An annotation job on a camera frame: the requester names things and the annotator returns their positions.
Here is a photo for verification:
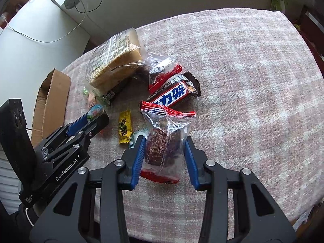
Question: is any green and white candy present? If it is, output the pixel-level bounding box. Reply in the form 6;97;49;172
128;129;150;148

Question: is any chocolate cake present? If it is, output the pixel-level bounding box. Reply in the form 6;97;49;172
140;101;196;184

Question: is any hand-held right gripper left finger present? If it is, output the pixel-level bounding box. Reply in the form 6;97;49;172
30;135;147;243

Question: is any red and white snack packet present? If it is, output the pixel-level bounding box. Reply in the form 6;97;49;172
148;53;183;94

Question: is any white ribbed panel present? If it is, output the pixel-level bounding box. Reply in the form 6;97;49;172
0;148;24;214

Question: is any pink checked tablecloth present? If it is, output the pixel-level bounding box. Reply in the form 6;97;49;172
61;8;324;233

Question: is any blue-green candy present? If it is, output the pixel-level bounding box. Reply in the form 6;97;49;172
87;105;105;120

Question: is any pink wrapped candy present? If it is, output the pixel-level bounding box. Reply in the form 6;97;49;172
87;91;104;108

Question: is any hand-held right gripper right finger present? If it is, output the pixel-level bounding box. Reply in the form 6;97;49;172
184;136;298;243

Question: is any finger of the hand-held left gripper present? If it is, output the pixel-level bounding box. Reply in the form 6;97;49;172
34;113;90;150
42;113;110;162

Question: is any yellow candy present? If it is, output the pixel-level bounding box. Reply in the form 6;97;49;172
118;110;132;145

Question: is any brown cardboard box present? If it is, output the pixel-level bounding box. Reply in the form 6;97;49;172
31;68;72;147

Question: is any brown chocolate bar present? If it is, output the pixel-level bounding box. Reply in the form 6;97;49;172
145;72;201;109
104;76;136;106

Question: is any white cabinet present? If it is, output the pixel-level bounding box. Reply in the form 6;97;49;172
0;0;91;132

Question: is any white cable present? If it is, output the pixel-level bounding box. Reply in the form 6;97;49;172
4;0;89;43

